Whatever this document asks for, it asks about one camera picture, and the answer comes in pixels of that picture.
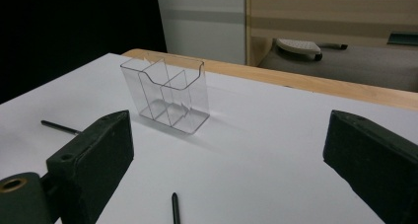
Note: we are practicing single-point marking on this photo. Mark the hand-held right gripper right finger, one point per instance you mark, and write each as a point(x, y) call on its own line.
point(378, 164)

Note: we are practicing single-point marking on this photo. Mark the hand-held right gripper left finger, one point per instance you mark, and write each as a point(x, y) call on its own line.
point(95, 158)

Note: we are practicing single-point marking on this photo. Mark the silver black pen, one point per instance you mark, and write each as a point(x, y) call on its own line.
point(59, 126)

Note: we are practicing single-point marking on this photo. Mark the clear acrylic organizer box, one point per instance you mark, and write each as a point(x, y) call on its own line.
point(171, 95)

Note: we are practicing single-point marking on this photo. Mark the white table cover sheet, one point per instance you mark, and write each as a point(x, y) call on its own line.
point(263, 151)

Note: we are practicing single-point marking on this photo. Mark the wooden table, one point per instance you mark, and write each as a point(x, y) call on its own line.
point(295, 81)

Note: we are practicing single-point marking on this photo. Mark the office chair base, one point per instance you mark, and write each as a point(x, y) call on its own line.
point(295, 45)

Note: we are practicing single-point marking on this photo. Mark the light wooden desk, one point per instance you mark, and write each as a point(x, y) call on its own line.
point(328, 20)

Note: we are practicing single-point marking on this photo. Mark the white cabinet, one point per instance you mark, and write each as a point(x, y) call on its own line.
point(203, 36)

